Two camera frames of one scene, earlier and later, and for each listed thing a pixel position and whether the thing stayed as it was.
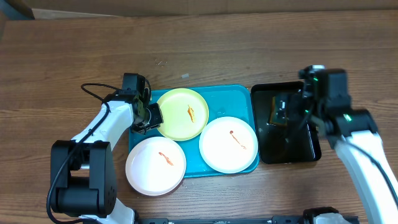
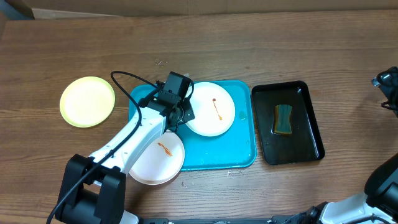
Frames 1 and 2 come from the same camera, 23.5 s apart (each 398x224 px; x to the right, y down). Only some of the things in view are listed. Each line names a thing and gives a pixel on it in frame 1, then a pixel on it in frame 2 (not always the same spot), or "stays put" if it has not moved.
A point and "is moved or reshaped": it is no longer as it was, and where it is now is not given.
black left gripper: (157, 121) to (188, 114)
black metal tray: (282, 139) stays put
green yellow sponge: (279, 113) is moved or reshaped
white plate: (228, 145) to (214, 109)
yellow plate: (185, 114) to (87, 102)
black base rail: (289, 219) stays put
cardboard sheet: (43, 9) stays put
